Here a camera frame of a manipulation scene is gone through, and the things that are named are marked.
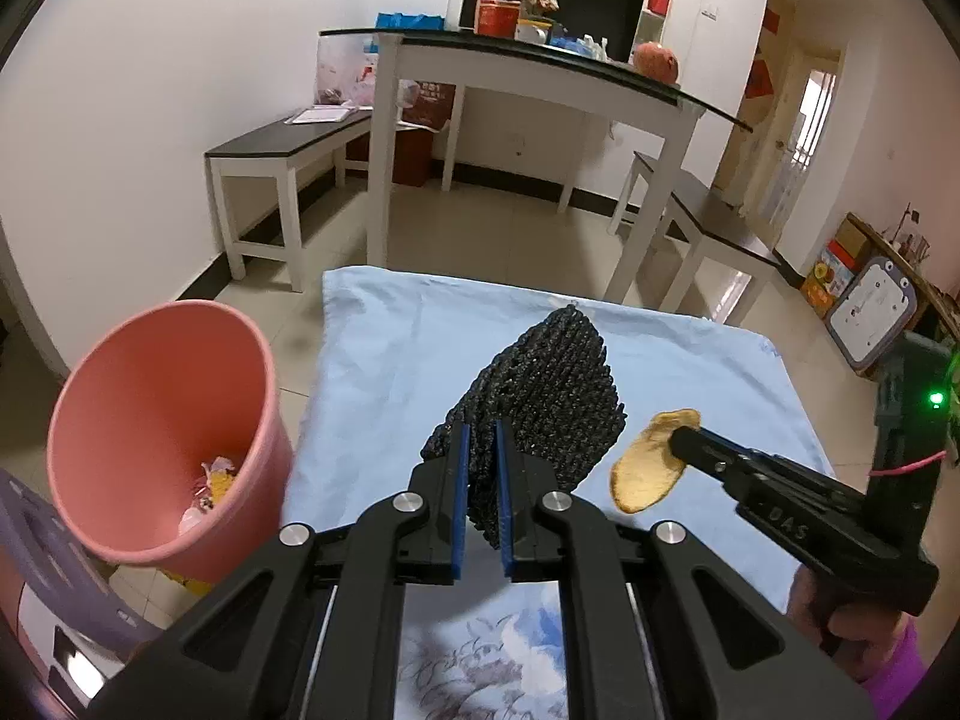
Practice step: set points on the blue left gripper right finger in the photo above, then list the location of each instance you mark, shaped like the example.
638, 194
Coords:
504, 497

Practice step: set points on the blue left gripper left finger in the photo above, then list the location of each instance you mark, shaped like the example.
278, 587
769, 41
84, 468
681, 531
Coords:
460, 452

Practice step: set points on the yellow brown peel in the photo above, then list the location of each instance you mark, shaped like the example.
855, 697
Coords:
648, 470

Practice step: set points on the pink plastic trash bucket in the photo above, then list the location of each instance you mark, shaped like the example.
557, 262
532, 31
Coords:
167, 448

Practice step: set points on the person's right hand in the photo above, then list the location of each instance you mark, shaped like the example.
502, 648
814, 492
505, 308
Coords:
868, 632

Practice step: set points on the white kids drawing board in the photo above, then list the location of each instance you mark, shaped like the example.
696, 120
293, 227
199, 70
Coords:
872, 313

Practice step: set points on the colourful cardboard box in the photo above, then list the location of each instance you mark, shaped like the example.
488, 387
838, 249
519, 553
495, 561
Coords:
831, 274

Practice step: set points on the right dark-top white bench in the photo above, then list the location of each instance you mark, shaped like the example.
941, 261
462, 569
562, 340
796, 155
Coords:
714, 233

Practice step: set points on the dark-top white bench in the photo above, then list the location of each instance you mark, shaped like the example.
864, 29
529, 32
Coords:
278, 151
714, 233

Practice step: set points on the red box under table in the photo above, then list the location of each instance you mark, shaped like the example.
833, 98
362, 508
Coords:
413, 152

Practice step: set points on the purple kids chair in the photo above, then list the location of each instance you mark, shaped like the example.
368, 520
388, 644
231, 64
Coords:
58, 570

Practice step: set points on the left dark-top white bench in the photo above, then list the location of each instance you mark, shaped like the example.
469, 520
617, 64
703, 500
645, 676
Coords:
278, 151

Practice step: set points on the papers on left bench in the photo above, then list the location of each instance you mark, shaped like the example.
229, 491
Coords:
321, 114

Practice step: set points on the white glass-top dining table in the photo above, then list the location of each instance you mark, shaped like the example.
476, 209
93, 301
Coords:
592, 87

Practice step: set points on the orange pomelo fruit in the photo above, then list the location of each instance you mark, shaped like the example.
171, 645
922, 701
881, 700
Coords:
656, 62

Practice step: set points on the red round tin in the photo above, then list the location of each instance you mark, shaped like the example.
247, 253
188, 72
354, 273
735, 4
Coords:
496, 18

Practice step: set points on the blue item on table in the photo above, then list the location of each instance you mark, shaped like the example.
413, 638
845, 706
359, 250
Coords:
409, 22

